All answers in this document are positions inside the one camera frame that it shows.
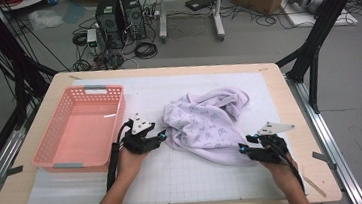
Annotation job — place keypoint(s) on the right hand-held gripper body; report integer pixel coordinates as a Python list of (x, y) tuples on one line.
[(271, 152)]

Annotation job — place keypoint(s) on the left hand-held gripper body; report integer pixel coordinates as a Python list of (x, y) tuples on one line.
[(139, 142)]

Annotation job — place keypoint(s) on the lilac printed towel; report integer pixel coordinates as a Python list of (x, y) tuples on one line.
[(205, 130)]

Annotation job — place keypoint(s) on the pink plastic basket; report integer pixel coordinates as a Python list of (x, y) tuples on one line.
[(81, 135)]

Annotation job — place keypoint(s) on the person's right hand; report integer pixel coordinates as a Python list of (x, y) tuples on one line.
[(284, 174)]

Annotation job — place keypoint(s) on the person's left hand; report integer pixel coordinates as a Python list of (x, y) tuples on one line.
[(130, 167)]

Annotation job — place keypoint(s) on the dark grey table clamp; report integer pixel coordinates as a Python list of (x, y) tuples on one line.
[(323, 158), (13, 171)]

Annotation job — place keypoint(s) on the beige tape strip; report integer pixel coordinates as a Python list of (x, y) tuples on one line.
[(315, 186)]

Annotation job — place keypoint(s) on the white grid mat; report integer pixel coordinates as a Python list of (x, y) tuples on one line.
[(183, 81)]

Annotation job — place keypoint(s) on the small white device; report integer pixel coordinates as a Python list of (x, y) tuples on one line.
[(91, 37)]

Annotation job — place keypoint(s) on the white metal stand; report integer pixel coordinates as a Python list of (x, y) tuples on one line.
[(161, 16)]

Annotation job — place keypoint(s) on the black computer tower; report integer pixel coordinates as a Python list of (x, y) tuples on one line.
[(109, 21), (134, 16)]

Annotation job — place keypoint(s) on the black flat device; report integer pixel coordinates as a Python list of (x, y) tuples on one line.
[(200, 2)]

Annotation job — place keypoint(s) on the white flat board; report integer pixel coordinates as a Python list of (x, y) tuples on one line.
[(345, 19)]

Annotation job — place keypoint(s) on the white plastic bag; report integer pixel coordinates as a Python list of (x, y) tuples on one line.
[(45, 19)]

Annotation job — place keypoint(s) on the white round table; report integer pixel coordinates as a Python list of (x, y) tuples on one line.
[(25, 3)]

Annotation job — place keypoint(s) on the aluminium rail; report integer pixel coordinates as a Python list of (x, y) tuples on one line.
[(3, 156), (321, 132)]

